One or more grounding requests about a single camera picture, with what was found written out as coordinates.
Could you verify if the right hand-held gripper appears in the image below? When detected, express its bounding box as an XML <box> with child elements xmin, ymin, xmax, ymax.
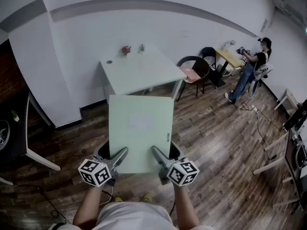
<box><xmin>151</xmin><ymin>145</ymin><xmax>201</xmax><ymax>188</ymax></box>

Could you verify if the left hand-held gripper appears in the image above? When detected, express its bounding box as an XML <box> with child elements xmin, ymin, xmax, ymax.
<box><xmin>78</xmin><ymin>147</ymin><xmax>129</xmax><ymax>189</ymax></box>

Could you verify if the light green item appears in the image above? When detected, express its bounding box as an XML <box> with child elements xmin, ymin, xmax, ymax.
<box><xmin>108</xmin><ymin>94</ymin><xmax>175</xmax><ymax>174</ymax></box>

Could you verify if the person's left forearm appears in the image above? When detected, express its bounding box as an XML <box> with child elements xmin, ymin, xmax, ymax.
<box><xmin>72</xmin><ymin>184</ymin><xmax>103</xmax><ymax>230</ymax></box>

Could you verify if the person's right forearm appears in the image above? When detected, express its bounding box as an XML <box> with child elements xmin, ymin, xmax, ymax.
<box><xmin>173</xmin><ymin>184</ymin><xmax>201</xmax><ymax>230</ymax></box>

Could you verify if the pink flat cushion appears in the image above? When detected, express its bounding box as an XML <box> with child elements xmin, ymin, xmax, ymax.
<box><xmin>179</xmin><ymin>67</ymin><xmax>201</xmax><ymax>83</ymax></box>

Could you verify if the person's light grey clothing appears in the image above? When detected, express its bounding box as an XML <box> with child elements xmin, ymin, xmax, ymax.
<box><xmin>92</xmin><ymin>201</ymin><xmax>178</xmax><ymax>230</ymax></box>

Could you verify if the black round-back chair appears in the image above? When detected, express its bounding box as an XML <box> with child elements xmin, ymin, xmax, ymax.
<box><xmin>177</xmin><ymin>56</ymin><xmax>217</xmax><ymax>102</ymax></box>

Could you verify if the black desk with white legs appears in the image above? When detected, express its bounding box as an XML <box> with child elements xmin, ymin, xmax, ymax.
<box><xmin>0</xmin><ymin>91</ymin><xmax>62</xmax><ymax>172</ymax></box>

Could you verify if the red flower pot plant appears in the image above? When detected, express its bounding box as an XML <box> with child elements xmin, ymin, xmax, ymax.
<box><xmin>121</xmin><ymin>45</ymin><xmax>132</xmax><ymax>58</ymax></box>

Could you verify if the black folding chair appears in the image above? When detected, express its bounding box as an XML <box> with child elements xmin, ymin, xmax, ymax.
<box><xmin>201</xmin><ymin>46</ymin><xmax>225</xmax><ymax>86</ymax></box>

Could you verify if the wooden leg workbench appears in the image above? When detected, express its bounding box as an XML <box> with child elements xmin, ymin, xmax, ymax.
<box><xmin>252</xmin><ymin>127</ymin><xmax>307</xmax><ymax>208</ymax></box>

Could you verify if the round black grey device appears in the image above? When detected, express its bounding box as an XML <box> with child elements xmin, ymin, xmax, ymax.
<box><xmin>0</xmin><ymin>119</ymin><xmax>11</xmax><ymax>152</ymax></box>

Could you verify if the yellow wooden table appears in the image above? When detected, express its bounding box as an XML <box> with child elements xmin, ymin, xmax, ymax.
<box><xmin>214</xmin><ymin>47</ymin><xmax>246</xmax><ymax>78</ymax></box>

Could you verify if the white office chair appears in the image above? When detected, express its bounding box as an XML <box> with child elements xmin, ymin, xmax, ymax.
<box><xmin>248</xmin><ymin>64</ymin><xmax>274</xmax><ymax>98</ymax></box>

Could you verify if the white flower pot plant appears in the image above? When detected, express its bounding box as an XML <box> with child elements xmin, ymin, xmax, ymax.
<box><xmin>221</xmin><ymin>40</ymin><xmax>237</xmax><ymax>51</ymax></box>

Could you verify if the small white side table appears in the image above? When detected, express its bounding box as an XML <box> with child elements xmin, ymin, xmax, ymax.
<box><xmin>273</xmin><ymin>88</ymin><xmax>298</xmax><ymax>111</ymax></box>

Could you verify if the black equipment on workbench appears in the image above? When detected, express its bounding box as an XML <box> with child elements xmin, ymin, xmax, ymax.
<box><xmin>282</xmin><ymin>99</ymin><xmax>307</xmax><ymax>177</ymax></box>

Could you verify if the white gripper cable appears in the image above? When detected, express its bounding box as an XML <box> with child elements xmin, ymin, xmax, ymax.
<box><xmin>101</xmin><ymin>185</ymin><xmax>114</xmax><ymax>206</ymax></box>

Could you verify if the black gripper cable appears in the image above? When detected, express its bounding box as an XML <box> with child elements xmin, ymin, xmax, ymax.
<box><xmin>168</xmin><ymin>192</ymin><xmax>177</xmax><ymax>217</ymax></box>

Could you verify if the thin black floor cable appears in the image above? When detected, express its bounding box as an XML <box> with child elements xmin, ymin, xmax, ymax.
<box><xmin>28</xmin><ymin>183</ymin><xmax>73</xmax><ymax>225</ymax></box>

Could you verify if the grey wall panel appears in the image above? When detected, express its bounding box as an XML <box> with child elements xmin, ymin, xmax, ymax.
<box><xmin>260</xmin><ymin>18</ymin><xmax>269</xmax><ymax>34</ymax></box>

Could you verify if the white wall pipe unit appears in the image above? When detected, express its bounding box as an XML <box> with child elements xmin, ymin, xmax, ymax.
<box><xmin>274</xmin><ymin>0</ymin><xmax>307</xmax><ymax>29</ymax></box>

